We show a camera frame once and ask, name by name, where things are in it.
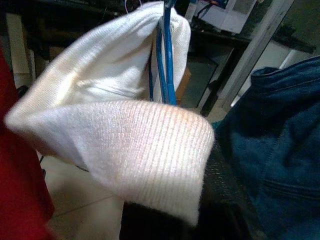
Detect blue denim jeans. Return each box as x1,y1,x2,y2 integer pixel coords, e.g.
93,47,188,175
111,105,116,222
216,56,320,240

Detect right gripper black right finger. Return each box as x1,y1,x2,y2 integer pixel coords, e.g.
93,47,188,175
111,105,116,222
199,144,266,240

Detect teal rug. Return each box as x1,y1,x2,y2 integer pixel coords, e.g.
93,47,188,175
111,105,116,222
211,119,226,131

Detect black desk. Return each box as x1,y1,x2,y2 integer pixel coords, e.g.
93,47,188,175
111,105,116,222
0,0,316,55

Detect red t-shirt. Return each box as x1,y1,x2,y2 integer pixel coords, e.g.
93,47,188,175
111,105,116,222
0,48,55,240

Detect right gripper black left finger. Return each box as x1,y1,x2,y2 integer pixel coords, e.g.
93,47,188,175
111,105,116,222
119,201,200,240

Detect white printed t-shirt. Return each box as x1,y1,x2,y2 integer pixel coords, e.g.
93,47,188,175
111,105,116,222
3,1,216,227

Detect blue plastic hanger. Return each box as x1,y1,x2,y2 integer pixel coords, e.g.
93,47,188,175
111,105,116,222
148,0,179,106

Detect large cardboard box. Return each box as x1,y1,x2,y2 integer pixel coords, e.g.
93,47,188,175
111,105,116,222
174,67,193,101

